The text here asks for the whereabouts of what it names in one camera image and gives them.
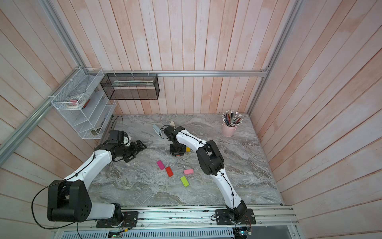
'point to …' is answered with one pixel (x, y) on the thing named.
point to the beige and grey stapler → (171, 123)
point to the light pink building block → (189, 171)
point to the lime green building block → (184, 181)
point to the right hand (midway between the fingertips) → (176, 154)
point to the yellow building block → (188, 149)
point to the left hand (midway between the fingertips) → (142, 152)
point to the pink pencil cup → (227, 131)
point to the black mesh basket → (131, 86)
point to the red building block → (169, 171)
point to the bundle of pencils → (231, 119)
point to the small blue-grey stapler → (157, 130)
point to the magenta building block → (160, 165)
